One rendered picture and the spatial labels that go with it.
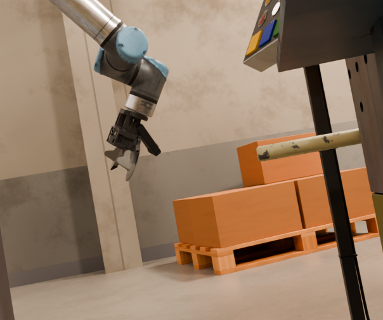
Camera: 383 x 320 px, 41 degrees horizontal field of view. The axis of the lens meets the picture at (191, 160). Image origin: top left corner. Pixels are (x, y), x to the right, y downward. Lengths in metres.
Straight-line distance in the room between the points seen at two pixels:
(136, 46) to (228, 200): 1.99
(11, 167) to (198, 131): 1.63
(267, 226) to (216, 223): 0.36
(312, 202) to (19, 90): 2.64
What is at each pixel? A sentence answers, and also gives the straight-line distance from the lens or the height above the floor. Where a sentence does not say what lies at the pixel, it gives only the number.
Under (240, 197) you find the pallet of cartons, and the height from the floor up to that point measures 0.44.
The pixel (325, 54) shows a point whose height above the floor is 0.73.
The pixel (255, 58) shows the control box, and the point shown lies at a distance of 1.81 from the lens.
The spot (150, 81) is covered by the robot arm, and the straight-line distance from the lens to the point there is 1.56.
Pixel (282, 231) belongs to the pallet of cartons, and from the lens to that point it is 3.45.
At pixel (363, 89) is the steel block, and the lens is 1.25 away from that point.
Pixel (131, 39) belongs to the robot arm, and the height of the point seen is 0.97.
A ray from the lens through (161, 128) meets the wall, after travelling 4.58.
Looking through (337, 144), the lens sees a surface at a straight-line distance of 1.54.
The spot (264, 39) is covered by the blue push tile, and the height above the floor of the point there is 0.99.
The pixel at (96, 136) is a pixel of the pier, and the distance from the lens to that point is 4.27.
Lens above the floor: 0.56
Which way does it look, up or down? 3 degrees up
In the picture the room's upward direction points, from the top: 10 degrees counter-clockwise
